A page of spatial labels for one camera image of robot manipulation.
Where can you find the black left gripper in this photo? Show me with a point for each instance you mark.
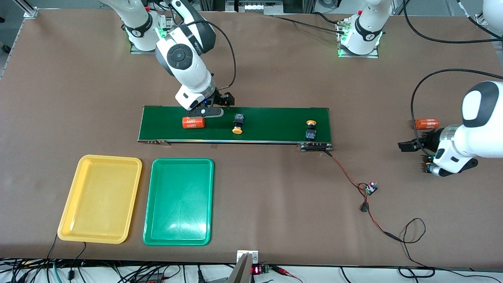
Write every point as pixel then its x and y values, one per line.
pixel 429 139

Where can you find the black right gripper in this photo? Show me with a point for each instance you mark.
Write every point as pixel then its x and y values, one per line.
pixel 222 98

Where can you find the yellow mushroom push button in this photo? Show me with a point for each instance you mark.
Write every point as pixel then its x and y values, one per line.
pixel 311 135
pixel 239 118

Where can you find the orange 4680 cylinder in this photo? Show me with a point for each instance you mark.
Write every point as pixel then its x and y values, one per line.
pixel 194 124
pixel 427 124

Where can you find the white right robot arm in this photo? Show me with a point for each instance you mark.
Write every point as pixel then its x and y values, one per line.
pixel 180 59

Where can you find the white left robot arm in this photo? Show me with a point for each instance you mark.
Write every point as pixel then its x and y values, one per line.
pixel 481 129

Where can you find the green mushroom push button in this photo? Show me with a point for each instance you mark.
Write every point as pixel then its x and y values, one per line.
pixel 426 168

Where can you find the green conveyor belt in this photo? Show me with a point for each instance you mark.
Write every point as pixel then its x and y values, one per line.
pixel 267 125

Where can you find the small controller circuit board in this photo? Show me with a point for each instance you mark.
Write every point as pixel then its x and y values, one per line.
pixel 370 188

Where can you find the green plastic tray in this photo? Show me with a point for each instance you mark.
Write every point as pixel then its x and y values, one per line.
pixel 178 196

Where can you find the aluminium corner profile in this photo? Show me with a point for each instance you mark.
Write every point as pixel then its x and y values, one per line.
pixel 479 19
pixel 27 10

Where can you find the yellow plastic tray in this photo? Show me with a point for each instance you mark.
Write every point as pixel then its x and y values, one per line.
pixel 100 196

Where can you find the red LED display module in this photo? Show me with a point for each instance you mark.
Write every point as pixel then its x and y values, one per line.
pixel 256 270

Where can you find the grey metal bar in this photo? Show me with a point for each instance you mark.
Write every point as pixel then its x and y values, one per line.
pixel 239 273

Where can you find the red clip lead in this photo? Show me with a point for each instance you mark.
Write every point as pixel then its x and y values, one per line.
pixel 283 270

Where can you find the black inline switch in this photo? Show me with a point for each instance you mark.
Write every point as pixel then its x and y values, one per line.
pixel 364 207

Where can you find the white device on frame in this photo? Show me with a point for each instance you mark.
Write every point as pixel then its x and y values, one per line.
pixel 255 6

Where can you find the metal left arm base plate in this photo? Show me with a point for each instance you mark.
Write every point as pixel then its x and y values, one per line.
pixel 355 56

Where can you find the small aluminium bracket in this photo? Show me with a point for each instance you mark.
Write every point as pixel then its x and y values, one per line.
pixel 253 257

